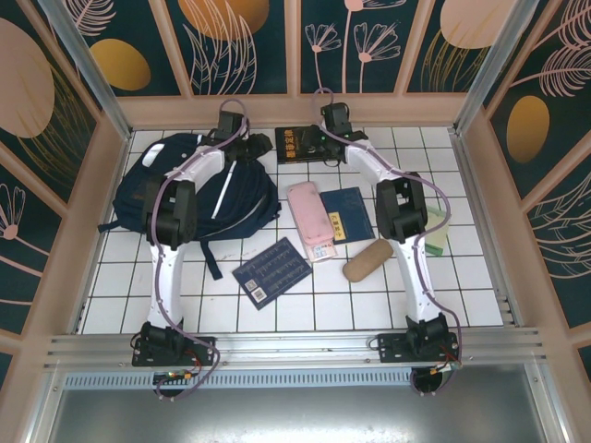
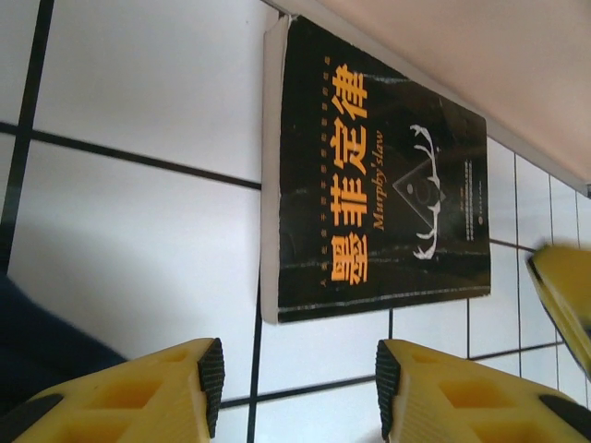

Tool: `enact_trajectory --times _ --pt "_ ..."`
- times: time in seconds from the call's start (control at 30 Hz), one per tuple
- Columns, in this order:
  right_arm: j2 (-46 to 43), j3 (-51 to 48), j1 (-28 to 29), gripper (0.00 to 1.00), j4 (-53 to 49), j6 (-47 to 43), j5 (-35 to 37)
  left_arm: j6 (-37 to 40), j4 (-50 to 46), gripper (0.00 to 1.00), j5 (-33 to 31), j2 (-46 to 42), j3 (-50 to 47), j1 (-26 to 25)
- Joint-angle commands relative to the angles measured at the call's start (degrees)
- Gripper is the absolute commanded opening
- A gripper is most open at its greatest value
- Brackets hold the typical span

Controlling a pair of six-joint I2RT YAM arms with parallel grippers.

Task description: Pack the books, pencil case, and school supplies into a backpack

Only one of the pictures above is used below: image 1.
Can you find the black book gold print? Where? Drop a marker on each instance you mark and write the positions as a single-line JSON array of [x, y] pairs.
[[291, 147]]

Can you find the navy book yellow label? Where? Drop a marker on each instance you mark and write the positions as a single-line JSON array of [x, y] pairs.
[[348, 212]]

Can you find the brown felt glasses case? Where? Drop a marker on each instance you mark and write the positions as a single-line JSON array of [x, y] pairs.
[[367, 260]]

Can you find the pale green notebook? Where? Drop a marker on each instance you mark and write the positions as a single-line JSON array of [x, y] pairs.
[[438, 240]]

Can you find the vented metal strip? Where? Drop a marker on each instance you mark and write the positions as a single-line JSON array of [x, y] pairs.
[[300, 379]]

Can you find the pink pencil case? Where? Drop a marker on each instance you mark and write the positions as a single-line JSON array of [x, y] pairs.
[[307, 212]]

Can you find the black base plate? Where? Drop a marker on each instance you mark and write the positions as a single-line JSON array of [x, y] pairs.
[[392, 348], [201, 348]]

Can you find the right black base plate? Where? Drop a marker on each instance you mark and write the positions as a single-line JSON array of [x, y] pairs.
[[392, 348]]

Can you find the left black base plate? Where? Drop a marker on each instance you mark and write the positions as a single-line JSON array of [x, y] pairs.
[[201, 348]]

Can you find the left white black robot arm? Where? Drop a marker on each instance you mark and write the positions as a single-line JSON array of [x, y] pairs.
[[166, 277]]

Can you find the aluminium corner post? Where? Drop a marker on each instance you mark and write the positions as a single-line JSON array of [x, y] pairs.
[[92, 78], [489, 74]]

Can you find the aluminium front rail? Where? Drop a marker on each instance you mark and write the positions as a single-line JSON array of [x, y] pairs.
[[300, 346]]

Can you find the navy blue backpack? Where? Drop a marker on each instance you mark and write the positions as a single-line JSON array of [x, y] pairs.
[[244, 203]]

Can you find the blue book with text list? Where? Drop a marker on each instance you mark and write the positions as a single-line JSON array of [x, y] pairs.
[[272, 272]]

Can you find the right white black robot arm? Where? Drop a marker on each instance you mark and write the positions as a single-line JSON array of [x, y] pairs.
[[413, 277]]

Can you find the grey metal sheet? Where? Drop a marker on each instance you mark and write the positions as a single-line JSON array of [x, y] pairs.
[[300, 415]]

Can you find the aluminium side rail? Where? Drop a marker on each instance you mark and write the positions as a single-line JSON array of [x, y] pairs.
[[485, 231]]

